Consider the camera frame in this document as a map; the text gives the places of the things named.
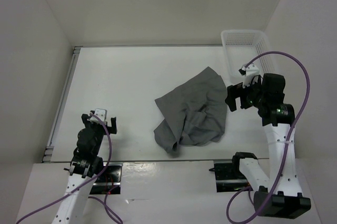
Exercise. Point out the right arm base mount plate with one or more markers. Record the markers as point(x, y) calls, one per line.
point(226, 179)

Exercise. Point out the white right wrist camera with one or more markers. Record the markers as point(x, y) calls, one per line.
point(250, 73)

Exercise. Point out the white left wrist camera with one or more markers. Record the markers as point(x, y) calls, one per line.
point(98, 115)

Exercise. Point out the grey pleated skirt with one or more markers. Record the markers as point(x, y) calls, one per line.
point(194, 113)

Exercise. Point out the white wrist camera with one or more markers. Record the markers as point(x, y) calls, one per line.
point(250, 73)
point(98, 115)

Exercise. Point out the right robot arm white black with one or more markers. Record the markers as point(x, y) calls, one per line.
point(279, 194)

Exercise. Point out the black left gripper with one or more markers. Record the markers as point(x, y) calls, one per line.
point(111, 129)

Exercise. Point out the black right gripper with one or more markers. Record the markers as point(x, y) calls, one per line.
point(234, 91)

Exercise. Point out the white perforated plastic basket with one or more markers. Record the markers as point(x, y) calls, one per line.
point(241, 46)

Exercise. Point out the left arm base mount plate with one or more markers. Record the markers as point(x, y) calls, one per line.
point(109, 182)

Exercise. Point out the aluminium table edge rail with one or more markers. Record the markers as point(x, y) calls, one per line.
point(61, 105)

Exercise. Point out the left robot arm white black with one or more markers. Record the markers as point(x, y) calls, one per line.
point(85, 165)

